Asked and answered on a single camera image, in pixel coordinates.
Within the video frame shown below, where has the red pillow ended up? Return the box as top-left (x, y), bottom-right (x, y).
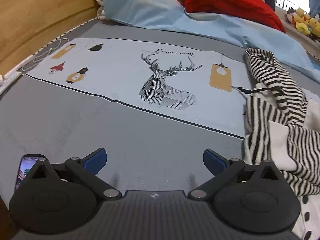
top-left (184, 0), bottom-right (286, 33)

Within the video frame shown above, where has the yellow plush toy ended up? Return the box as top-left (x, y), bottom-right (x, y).
top-left (286, 8), bottom-right (319, 39)

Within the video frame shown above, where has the white charging cable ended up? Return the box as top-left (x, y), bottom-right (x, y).
top-left (21, 37), bottom-right (70, 73)

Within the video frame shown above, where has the light blue blanket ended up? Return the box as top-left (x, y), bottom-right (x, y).
top-left (104, 0), bottom-right (319, 82)

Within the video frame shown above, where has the smartphone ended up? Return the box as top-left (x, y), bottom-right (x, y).
top-left (15, 154), bottom-right (47, 190)

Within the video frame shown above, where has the grey printed bed sheet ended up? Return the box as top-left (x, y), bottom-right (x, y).
top-left (1, 21), bottom-right (255, 203)

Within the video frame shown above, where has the black white striped garment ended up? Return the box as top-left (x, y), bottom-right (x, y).
top-left (242, 47), bottom-right (320, 240)

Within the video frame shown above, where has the blue curtain right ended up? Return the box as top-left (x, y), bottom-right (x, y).
top-left (309, 0), bottom-right (320, 18)

